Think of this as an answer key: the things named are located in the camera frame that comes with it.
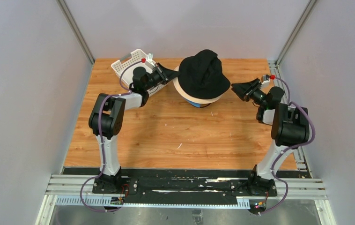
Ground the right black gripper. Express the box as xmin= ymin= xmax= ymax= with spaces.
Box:
xmin=231 ymin=78 xmax=267 ymax=108

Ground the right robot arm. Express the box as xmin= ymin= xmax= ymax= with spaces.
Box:
xmin=231 ymin=78 xmax=310 ymax=195

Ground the beige bucket hat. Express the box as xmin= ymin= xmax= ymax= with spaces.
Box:
xmin=173 ymin=64 xmax=230 ymax=105

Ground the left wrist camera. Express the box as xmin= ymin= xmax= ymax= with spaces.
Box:
xmin=141 ymin=53 xmax=155 ymax=67

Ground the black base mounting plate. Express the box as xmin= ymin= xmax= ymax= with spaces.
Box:
xmin=62 ymin=167 xmax=311 ymax=206

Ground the black hat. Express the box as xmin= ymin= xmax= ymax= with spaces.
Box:
xmin=177 ymin=49 xmax=231 ymax=100

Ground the blue bucket hat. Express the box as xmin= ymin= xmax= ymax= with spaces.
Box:
xmin=186 ymin=100 xmax=202 ymax=108

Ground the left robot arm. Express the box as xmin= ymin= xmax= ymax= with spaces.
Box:
xmin=88 ymin=62 xmax=179 ymax=194

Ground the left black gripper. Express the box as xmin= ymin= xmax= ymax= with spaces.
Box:
xmin=143 ymin=63 xmax=180 ymax=91

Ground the white perforated plastic basket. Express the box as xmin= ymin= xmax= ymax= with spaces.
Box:
xmin=111 ymin=49 xmax=154 ymax=92

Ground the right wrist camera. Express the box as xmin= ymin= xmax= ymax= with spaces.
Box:
xmin=260 ymin=75 xmax=275 ymax=89

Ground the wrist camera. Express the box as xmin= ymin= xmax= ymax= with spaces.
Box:
xmin=260 ymin=75 xmax=275 ymax=89
xmin=141 ymin=53 xmax=155 ymax=67

